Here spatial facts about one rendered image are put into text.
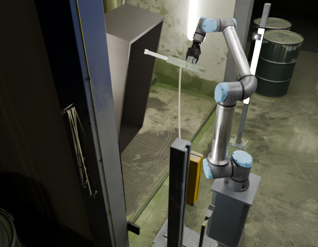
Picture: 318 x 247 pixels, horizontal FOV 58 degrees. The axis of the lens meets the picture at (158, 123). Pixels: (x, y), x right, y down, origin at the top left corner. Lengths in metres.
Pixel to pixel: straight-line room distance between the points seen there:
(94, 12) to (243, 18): 2.85
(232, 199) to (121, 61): 1.26
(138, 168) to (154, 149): 0.35
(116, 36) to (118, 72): 0.26
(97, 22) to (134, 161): 2.24
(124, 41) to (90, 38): 0.74
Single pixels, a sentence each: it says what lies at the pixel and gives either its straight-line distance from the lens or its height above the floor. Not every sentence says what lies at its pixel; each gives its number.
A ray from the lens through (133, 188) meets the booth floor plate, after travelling 2.98.
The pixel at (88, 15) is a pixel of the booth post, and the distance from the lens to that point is 1.19.
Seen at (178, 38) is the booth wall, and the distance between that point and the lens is 4.26.
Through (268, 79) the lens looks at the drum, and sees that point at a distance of 4.58.
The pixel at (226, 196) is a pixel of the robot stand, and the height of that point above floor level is 0.61.
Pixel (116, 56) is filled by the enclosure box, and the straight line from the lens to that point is 2.01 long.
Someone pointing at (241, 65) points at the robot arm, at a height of 1.54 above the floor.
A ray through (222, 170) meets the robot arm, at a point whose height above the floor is 0.86.
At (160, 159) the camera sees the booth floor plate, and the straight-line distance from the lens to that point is 3.27.
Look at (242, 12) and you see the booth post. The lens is 3.86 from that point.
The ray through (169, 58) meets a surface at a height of 1.45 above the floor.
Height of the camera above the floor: 2.29
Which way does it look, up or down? 36 degrees down
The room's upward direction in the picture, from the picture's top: straight up
